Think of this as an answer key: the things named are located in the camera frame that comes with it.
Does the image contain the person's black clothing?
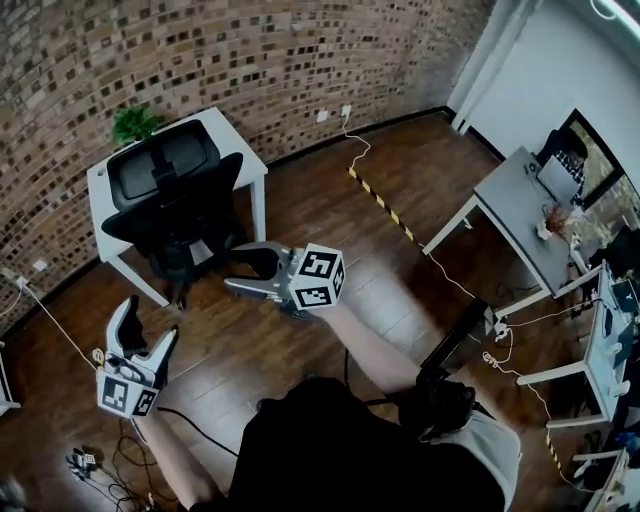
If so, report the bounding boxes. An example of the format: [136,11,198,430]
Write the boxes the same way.
[189,377,524,512]

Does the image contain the grey desk with white legs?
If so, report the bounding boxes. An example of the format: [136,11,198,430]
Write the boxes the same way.
[422,144,604,319]

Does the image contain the tangle of black cables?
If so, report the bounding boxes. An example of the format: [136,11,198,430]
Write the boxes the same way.
[92,434,176,512]

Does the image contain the white desk with equipment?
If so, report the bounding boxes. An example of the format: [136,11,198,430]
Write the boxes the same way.
[517,259,640,431]

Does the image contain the large dark framed picture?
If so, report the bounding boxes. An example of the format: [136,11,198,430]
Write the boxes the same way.
[547,107,626,211]

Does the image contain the small white table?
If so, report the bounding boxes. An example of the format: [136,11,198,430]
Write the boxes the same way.
[87,106,269,307]

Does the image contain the small black and white device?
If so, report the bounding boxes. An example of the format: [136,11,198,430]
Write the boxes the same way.
[66,447,99,479]

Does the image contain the person's right forearm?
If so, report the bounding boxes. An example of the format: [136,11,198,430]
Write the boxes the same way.
[319,294,426,401]

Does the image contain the dried flowers in vase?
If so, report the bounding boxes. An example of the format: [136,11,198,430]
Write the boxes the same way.
[535,203,571,240]

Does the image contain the white cable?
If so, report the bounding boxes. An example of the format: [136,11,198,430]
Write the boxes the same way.
[342,112,479,304]
[14,282,106,374]

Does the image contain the black mesh office chair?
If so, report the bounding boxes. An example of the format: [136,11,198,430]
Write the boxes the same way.
[101,118,251,309]

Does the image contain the long black bar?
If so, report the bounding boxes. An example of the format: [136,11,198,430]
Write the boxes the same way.
[418,296,496,374]

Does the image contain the yellow-black tape strip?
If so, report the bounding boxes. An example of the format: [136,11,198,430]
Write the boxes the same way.
[348,168,416,246]
[544,432,564,474]

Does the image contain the silver laptop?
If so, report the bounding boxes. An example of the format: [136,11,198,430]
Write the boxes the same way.
[535,155,581,204]

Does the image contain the person's left forearm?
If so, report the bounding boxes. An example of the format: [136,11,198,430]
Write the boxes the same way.
[134,387,241,512]

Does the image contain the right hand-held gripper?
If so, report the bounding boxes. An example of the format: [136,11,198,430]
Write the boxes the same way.
[223,240,347,312]

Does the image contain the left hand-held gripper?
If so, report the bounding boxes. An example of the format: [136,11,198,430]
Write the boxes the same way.
[95,295,181,419]

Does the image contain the green potted plant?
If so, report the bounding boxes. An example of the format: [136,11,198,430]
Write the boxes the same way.
[110,105,164,144]

